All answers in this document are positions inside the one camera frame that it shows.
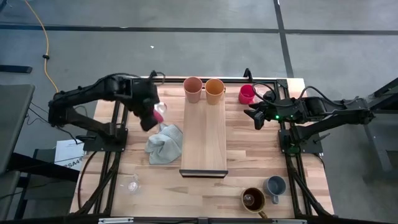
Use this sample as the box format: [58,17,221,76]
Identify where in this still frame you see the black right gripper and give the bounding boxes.
[243,98,301,131]

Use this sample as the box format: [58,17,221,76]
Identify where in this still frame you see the black aluminium rig frame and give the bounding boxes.
[70,67,335,224]

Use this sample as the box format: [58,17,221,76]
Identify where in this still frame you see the white printed booklet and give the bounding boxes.
[54,139,85,172]

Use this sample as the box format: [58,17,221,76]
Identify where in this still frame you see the terracotta pink plastic cup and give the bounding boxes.
[182,76,204,104]

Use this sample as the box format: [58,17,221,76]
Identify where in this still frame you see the red mug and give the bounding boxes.
[238,84,256,105]

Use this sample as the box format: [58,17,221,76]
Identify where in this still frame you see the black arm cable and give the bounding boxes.
[148,70,166,85]
[251,81,360,108]

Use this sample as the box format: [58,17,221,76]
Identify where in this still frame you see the dark grey desk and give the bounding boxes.
[0,83,35,175]

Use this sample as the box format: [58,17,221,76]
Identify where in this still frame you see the brown ceramic mug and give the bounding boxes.
[241,186,269,219]

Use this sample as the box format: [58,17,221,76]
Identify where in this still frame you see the black floor bar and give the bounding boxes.
[0,64,33,74]

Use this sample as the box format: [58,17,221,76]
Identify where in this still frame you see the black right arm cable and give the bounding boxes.
[251,81,360,108]

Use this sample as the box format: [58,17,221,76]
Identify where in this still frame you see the grey waffle cloth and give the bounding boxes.
[144,123,184,166]

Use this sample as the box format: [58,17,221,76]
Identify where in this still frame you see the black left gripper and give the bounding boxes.
[126,79,161,131]

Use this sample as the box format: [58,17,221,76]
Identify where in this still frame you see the clear glass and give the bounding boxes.
[119,174,142,195]

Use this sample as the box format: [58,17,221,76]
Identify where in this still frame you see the dark curved cable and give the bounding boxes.
[76,151,99,210]

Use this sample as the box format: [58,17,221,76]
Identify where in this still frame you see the wooden shelf with black frame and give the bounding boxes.
[179,86,229,179]

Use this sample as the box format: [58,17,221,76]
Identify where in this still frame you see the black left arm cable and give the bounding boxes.
[148,70,166,85]

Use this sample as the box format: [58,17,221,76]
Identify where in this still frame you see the yellow extension cable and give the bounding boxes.
[24,0,60,93]

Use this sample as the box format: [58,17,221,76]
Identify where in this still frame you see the black desk foot beam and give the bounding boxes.
[6,151,80,183]

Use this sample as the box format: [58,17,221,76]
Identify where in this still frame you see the orange plastic cup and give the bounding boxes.
[204,78,226,106]

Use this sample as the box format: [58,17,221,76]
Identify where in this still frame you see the grey ceramic mug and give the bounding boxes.
[262,175,287,205]

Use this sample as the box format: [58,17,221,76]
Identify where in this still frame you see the magenta mug with clear handle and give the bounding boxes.
[152,101,169,124]

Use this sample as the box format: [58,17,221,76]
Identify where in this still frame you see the dark metal table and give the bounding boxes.
[360,77,398,181]

